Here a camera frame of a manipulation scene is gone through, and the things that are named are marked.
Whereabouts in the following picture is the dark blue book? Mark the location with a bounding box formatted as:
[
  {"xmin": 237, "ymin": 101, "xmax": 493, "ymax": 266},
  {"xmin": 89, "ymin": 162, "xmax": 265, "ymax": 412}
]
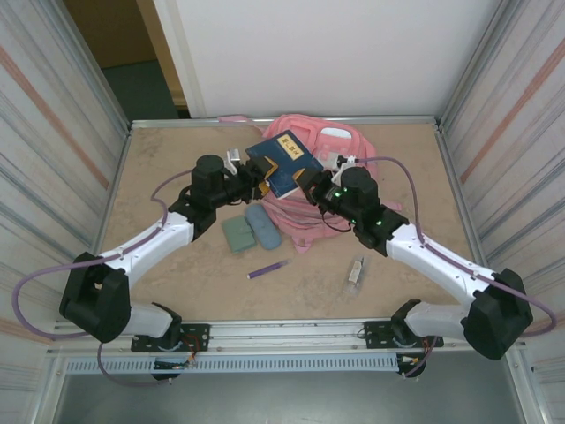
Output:
[{"xmin": 245, "ymin": 131, "xmax": 324, "ymax": 200}]

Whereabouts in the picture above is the pink student backpack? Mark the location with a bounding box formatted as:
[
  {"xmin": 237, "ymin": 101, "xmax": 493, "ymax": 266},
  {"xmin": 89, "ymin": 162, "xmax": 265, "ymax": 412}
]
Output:
[{"xmin": 218, "ymin": 113, "xmax": 403, "ymax": 254}]

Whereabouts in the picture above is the blue glasses case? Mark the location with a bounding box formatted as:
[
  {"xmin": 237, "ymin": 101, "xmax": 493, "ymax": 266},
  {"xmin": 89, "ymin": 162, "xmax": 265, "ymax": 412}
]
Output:
[{"xmin": 244, "ymin": 204, "xmax": 283, "ymax": 252}]

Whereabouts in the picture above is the green wallet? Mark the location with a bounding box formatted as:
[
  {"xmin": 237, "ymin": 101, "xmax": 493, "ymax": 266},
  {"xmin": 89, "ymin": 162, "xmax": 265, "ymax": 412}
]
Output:
[{"xmin": 220, "ymin": 215, "xmax": 257, "ymax": 254}]

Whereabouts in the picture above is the purple pen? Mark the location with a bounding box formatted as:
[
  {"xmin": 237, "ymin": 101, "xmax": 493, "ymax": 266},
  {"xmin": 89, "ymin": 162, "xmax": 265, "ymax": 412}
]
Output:
[{"xmin": 246, "ymin": 259, "xmax": 293, "ymax": 280}]

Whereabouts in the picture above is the clear plastic stationery packet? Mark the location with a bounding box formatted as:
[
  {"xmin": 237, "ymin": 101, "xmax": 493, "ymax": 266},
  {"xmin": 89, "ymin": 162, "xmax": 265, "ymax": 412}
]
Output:
[{"xmin": 343, "ymin": 254, "xmax": 371, "ymax": 298}]

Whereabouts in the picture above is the tan wooden door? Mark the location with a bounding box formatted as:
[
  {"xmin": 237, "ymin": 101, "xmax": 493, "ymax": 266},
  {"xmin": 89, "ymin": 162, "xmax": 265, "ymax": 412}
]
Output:
[{"xmin": 134, "ymin": 0, "xmax": 191, "ymax": 119}]

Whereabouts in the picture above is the grey metal base panel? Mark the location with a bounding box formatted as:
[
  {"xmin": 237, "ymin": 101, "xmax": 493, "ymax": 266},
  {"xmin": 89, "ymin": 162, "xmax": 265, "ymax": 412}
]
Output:
[{"xmin": 43, "ymin": 352, "xmax": 531, "ymax": 424}]

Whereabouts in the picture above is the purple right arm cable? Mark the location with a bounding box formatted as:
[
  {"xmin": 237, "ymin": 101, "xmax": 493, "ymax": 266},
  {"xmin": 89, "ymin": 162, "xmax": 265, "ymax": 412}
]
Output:
[{"xmin": 355, "ymin": 155, "xmax": 557, "ymax": 380}]

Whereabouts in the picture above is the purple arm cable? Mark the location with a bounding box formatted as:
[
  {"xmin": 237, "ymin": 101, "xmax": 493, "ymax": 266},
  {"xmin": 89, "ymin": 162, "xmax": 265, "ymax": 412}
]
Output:
[
  {"xmin": 355, "ymin": 155, "xmax": 557, "ymax": 380},
  {"xmin": 11, "ymin": 171, "xmax": 195, "ymax": 389}
]

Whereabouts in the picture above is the aluminium table edge rail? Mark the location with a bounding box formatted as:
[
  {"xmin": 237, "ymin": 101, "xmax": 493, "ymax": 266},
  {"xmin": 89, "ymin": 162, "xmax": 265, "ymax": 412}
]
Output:
[
  {"xmin": 78, "ymin": 125, "xmax": 133, "ymax": 322},
  {"xmin": 129, "ymin": 115, "xmax": 442, "ymax": 130},
  {"xmin": 434, "ymin": 123, "xmax": 504, "ymax": 317}
]

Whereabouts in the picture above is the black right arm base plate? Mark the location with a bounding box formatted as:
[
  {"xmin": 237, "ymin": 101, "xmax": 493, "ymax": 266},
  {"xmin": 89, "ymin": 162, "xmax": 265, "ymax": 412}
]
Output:
[{"xmin": 362, "ymin": 320, "xmax": 444, "ymax": 350}]

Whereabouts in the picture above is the white door frame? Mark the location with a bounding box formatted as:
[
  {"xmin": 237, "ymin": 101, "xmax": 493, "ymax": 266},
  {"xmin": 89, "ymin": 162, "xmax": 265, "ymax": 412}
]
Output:
[{"xmin": 152, "ymin": 0, "xmax": 207, "ymax": 120}]

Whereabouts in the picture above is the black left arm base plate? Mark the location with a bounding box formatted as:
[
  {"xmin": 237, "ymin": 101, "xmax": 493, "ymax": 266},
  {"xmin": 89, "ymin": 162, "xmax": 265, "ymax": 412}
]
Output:
[{"xmin": 131, "ymin": 322, "xmax": 211, "ymax": 353}]

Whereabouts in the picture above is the long aluminium mounting rail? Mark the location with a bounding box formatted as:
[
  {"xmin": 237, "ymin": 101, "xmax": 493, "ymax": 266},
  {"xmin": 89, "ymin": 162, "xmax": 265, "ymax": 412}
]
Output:
[{"xmin": 51, "ymin": 318, "xmax": 529, "ymax": 357}]

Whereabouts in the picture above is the aluminium frame post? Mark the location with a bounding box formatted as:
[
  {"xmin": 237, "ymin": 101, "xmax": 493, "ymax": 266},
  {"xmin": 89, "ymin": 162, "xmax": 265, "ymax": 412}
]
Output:
[
  {"xmin": 439, "ymin": 0, "xmax": 517, "ymax": 123},
  {"xmin": 52, "ymin": 0, "xmax": 133, "ymax": 129}
]

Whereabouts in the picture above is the grey slotted cable duct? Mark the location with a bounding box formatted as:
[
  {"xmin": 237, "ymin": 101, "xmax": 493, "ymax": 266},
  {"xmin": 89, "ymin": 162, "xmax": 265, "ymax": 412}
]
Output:
[{"xmin": 64, "ymin": 355, "xmax": 401, "ymax": 375}]

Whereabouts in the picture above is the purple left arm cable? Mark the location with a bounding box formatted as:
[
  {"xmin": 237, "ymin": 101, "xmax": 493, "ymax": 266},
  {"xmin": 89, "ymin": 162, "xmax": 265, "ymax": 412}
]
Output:
[{"xmin": 11, "ymin": 171, "xmax": 195, "ymax": 389}]

